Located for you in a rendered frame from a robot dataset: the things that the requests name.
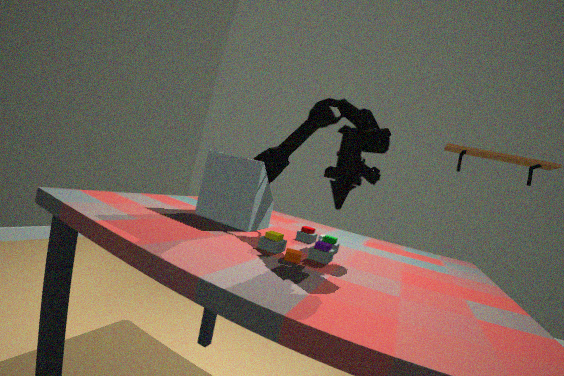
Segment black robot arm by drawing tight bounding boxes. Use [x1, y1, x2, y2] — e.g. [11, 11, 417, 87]
[253, 98, 391, 185]

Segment green button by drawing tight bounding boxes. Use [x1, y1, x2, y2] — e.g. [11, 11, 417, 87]
[318, 235, 340, 255]

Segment orange block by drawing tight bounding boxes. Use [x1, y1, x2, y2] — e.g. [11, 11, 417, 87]
[284, 248, 302, 263]

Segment red button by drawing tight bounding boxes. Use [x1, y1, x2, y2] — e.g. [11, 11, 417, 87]
[296, 226, 317, 244]

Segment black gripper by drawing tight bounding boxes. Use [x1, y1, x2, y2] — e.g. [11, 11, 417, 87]
[324, 148, 362, 209]

